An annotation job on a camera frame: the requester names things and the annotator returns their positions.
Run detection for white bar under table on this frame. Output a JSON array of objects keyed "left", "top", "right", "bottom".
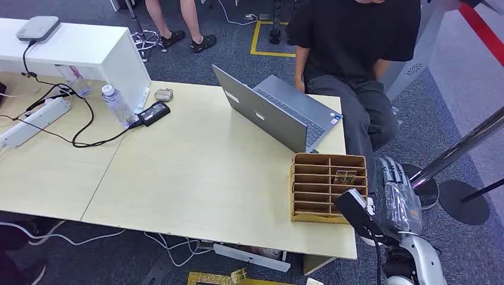
[{"left": 213, "top": 243, "right": 291, "bottom": 273}]

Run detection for wooden slotted card organizer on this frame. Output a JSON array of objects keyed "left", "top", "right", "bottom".
[{"left": 290, "top": 153, "right": 368, "bottom": 225}]

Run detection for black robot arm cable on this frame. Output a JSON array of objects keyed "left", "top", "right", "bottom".
[{"left": 370, "top": 232, "right": 385, "bottom": 285}]

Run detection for white floor cable with plug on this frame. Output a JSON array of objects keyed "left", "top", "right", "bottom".
[{"left": 218, "top": 0, "right": 259, "bottom": 27}]

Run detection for background person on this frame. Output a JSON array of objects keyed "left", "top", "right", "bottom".
[{"left": 144, "top": 0, "right": 218, "bottom": 54}]

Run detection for black adapter cable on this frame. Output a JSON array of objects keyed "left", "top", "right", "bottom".
[{"left": 0, "top": 80, "right": 143, "bottom": 149}]

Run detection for red barrier belt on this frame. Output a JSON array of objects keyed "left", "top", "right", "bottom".
[{"left": 458, "top": 3, "right": 504, "bottom": 68}]

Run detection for yellow flat floor item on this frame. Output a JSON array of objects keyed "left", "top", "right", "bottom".
[{"left": 187, "top": 268, "right": 296, "bottom": 285}]

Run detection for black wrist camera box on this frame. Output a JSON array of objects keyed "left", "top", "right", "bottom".
[{"left": 335, "top": 188, "right": 385, "bottom": 242}]

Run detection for white power strip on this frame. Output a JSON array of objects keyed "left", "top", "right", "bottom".
[{"left": 0, "top": 97, "right": 72, "bottom": 150}]

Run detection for grey laptop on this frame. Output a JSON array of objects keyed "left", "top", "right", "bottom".
[{"left": 212, "top": 64, "right": 344, "bottom": 154}]

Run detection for clear bottle white cap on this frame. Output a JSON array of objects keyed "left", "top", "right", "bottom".
[{"left": 101, "top": 84, "right": 138, "bottom": 129}]

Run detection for black stand foot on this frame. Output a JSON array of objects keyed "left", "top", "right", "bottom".
[{"left": 269, "top": 0, "right": 283, "bottom": 45}]

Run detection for table leg panel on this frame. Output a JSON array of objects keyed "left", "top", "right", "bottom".
[{"left": 302, "top": 254, "right": 338, "bottom": 276}]

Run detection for grey router box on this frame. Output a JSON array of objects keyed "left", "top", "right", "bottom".
[{"left": 15, "top": 15, "right": 61, "bottom": 43}]

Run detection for chrome chair base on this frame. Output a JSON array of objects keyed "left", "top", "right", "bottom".
[{"left": 125, "top": 0, "right": 169, "bottom": 63}]

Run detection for black power adapter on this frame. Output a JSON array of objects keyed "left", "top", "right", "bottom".
[{"left": 137, "top": 101, "right": 172, "bottom": 128}]

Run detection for yellow floor tape square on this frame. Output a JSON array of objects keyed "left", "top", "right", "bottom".
[{"left": 250, "top": 20, "right": 297, "bottom": 58}]

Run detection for clear bottle red label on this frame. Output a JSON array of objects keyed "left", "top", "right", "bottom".
[{"left": 55, "top": 65, "right": 92, "bottom": 97}]

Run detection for white desk shelf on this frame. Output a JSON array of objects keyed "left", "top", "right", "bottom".
[{"left": 0, "top": 17, "right": 152, "bottom": 115}]

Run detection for black round stanchion base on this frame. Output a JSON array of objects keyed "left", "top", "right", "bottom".
[
  {"left": 399, "top": 162, "right": 440, "bottom": 210},
  {"left": 438, "top": 179, "right": 504, "bottom": 226}
]

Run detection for patterned card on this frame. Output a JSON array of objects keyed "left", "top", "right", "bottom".
[{"left": 333, "top": 170, "right": 357, "bottom": 186}]

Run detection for black router cable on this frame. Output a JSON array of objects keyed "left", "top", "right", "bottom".
[{"left": 21, "top": 39, "right": 39, "bottom": 80}]

